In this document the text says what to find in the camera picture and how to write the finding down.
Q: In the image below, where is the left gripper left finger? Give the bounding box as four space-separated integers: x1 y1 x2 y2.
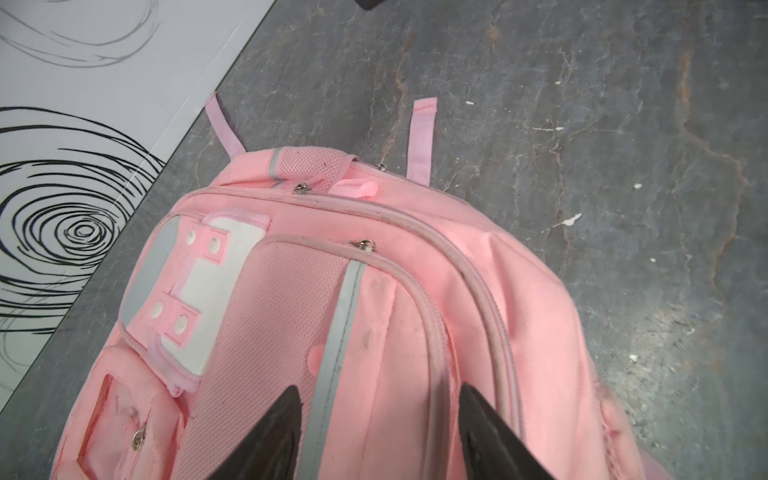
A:
208 385 302 480

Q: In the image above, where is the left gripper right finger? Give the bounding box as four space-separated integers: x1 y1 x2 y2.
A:
458 383 554 480

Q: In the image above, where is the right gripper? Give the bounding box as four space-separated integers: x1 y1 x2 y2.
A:
354 0 385 10

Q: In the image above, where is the pink student backpack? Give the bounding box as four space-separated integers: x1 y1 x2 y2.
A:
51 98 666 479

